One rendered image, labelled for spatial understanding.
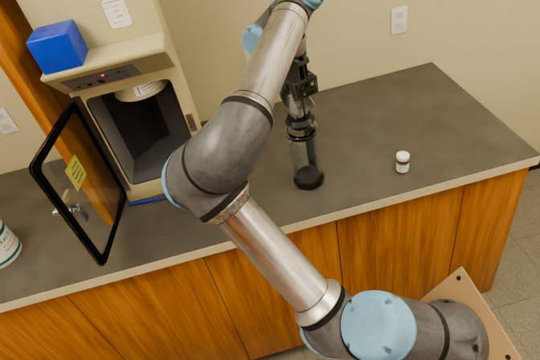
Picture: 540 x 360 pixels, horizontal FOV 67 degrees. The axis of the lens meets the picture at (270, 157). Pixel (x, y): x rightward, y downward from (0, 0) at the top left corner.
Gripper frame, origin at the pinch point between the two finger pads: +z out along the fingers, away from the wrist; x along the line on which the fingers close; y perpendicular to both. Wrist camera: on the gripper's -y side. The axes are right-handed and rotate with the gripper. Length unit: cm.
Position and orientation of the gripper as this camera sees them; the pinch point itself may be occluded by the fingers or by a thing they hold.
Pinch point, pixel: (298, 112)
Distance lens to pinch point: 123.6
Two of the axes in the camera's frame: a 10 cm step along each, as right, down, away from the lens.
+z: 1.7, 7.6, 6.3
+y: 4.4, 5.1, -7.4
